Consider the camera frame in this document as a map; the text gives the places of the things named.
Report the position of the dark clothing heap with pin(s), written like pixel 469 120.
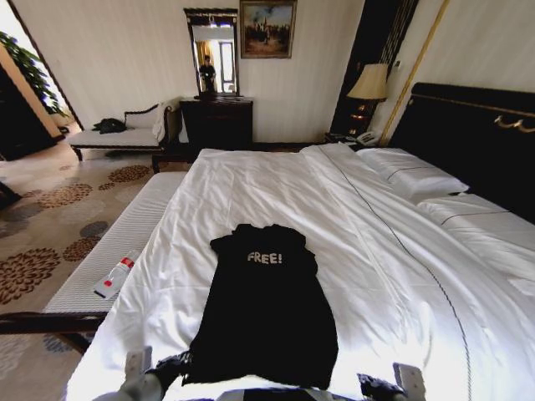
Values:
pixel 109 125

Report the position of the robot front shell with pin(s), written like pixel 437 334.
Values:
pixel 276 395

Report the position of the dark wooden dresser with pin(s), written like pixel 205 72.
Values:
pixel 217 125

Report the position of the dark wooden nightstand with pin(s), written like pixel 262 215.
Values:
pixel 337 138

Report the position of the table lamp with cream shade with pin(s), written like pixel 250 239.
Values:
pixel 370 81

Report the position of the dark headboard with gold trim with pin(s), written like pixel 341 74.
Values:
pixel 460 133

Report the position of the white chaise longue dark frame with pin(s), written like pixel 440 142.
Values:
pixel 117 138

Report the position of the white draped cloth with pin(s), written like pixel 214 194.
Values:
pixel 161 121

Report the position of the white pillow with dark stripe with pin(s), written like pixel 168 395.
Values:
pixel 409 175
pixel 480 217

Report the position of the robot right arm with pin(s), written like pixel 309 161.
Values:
pixel 407 378

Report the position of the green leafy plant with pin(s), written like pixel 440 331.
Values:
pixel 29 67

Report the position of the dark framed wall mirror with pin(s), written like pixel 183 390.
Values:
pixel 215 50

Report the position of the white desk telephone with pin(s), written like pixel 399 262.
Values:
pixel 368 137

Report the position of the black T-shirt FREE print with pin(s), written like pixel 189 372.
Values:
pixel 267 313

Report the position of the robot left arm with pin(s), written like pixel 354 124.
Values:
pixel 134 386

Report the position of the person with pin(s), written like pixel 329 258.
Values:
pixel 207 73

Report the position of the white upholstered wooden bench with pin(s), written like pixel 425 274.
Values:
pixel 125 234

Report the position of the gold framed painting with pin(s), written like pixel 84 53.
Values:
pixel 267 29

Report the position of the dark wooden cabinet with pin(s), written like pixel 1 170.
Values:
pixel 21 125

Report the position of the clear plastic bottle red label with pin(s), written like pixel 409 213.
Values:
pixel 115 275

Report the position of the white duvet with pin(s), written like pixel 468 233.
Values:
pixel 292 200

